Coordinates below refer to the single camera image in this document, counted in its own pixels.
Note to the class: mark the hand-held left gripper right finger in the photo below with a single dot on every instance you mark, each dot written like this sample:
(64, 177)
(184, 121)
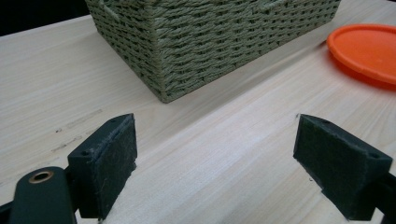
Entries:
(336, 165)

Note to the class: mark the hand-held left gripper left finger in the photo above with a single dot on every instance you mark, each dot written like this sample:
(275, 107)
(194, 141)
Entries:
(106, 168)

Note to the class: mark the orange plastic plate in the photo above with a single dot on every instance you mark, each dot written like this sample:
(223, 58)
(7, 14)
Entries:
(364, 51)

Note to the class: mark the green woven basket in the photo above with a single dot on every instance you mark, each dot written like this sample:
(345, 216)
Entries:
(199, 40)

